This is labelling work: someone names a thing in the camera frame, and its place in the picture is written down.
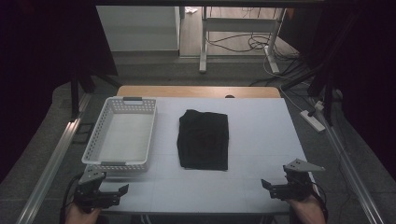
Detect black flat floor plate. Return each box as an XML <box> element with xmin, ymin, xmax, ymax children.
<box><xmin>72</xmin><ymin>122</ymin><xmax>96</xmax><ymax>145</ymax></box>

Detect black garment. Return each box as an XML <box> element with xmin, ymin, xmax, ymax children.
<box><xmin>177</xmin><ymin>108</ymin><xmax>230</xmax><ymax>172</ymax></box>

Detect hand-held gripper cable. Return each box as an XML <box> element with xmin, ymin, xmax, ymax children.
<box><xmin>60</xmin><ymin>173</ymin><xmax>83</xmax><ymax>224</ymax></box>
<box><xmin>311</xmin><ymin>186</ymin><xmax>330</xmax><ymax>222</ymax></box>

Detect white perforated plastic basket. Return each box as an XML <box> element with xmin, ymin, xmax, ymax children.
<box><xmin>81</xmin><ymin>96</ymin><xmax>158</xmax><ymax>174</ymax></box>

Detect black metal stand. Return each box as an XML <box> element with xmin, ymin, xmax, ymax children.
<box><xmin>68</xmin><ymin>69</ymin><xmax>123</xmax><ymax>123</ymax></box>
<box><xmin>280</xmin><ymin>59</ymin><xmax>345</xmax><ymax>127</ymax></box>

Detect person's left hand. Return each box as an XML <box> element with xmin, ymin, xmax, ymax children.
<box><xmin>64</xmin><ymin>202</ymin><xmax>103</xmax><ymax>224</ymax></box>

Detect aluminium rail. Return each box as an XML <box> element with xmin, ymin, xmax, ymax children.
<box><xmin>311</xmin><ymin>99</ymin><xmax>386</xmax><ymax>224</ymax></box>
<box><xmin>15</xmin><ymin>92</ymin><xmax>92</xmax><ymax>224</ymax></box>

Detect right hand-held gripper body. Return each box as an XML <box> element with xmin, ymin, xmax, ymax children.
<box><xmin>269</xmin><ymin>158</ymin><xmax>327</xmax><ymax>202</ymax></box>

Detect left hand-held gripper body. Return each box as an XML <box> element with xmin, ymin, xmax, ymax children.
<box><xmin>73</xmin><ymin>169</ymin><xmax>122</xmax><ymax>215</ymax></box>

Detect white table mat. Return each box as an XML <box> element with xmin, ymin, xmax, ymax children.
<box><xmin>85</xmin><ymin>96</ymin><xmax>327</xmax><ymax>217</ymax></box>

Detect white desk frame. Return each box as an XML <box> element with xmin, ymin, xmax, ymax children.
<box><xmin>199</xmin><ymin>6</ymin><xmax>288</xmax><ymax>75</ymax></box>

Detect right hand-held gripper cable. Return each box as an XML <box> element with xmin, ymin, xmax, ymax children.
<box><xmin>311</xmin><ymin>186</ymin><xmax>330</xmax><ymax>222</ymax></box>

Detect white cabinet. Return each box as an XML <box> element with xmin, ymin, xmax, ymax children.
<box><xmin>95</xmin><ymin>6</ymin><xmax>182</xmax><ymax>52</ymax></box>

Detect tangled floor cables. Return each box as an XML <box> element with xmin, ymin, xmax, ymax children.
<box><xmin>205</xmin><ymin>31</ymin><xmax>302</xmax><ymax>64</ymax></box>

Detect white power strip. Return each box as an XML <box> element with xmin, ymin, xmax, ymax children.
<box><xmin>299</xmin><ymin>109</ymin><xmax>327</xmax><ymax>133</ymax></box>

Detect black curtain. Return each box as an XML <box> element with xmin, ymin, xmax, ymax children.
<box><xmin>0</xmin><ymin>0</ymin><xmax>119</xmax><ymax>183</ymax></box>
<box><xmin>278</xmin><ymin>0</ymin><xmax>396</xmax><ymax>183</ymax></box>

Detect left hand-held gripper cable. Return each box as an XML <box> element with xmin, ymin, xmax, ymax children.
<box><xmin>60</xmin><ymin>173</ymin><xmax>83</xmax><ymax>224</ymax></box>

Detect person's right hand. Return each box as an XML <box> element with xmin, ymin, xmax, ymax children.
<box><xmin>286</xmin><ymin>195</ymin><xmax>327</xmax><ymax>224</ymax></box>

